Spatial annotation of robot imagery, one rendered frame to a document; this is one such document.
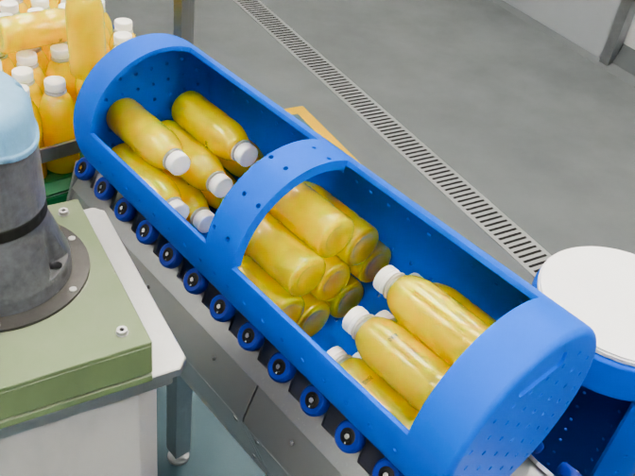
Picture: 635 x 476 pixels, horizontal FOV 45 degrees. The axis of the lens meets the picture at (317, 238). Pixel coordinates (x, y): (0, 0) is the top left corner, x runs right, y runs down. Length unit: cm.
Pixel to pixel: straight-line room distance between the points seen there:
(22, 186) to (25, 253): 8
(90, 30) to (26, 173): 73
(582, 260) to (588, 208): 217
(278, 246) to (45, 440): 40
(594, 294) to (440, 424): 51
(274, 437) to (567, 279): 53
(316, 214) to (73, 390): 42
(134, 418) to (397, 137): 285
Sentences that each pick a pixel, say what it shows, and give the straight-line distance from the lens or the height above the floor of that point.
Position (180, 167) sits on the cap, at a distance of 129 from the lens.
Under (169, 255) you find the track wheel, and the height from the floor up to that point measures 97.
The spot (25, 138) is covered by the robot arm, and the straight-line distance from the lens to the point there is 78.
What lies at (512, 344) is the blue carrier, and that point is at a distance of 87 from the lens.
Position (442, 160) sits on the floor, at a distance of 356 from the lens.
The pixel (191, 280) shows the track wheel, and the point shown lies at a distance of 126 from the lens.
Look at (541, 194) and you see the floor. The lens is 352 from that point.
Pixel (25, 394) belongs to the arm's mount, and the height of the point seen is 119.
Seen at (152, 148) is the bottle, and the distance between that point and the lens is 130.
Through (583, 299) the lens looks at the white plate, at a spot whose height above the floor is 104.
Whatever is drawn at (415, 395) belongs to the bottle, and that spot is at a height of 110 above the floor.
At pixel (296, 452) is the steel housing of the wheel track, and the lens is 116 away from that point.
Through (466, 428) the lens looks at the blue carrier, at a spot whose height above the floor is 117.
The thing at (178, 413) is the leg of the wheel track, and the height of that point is 23.
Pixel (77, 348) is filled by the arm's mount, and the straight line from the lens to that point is 83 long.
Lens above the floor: 181
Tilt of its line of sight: 38 degrees down
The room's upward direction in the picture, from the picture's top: 9 degrees clockwise
